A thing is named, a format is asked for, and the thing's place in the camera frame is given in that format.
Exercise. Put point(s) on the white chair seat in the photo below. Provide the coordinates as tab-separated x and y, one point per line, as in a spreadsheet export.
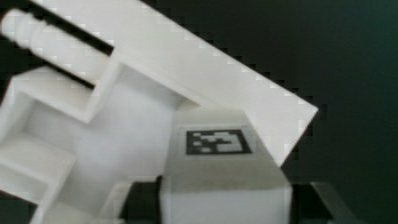
86	122

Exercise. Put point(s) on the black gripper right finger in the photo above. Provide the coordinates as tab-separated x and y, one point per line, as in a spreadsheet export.
318	207

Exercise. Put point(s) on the white chair leg with tag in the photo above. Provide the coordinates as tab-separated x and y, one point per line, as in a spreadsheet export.
224	187

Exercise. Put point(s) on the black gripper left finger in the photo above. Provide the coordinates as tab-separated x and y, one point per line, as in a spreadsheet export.
132	203

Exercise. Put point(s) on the white obstacle fence wall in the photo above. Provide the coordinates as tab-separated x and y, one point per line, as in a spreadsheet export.
174	57

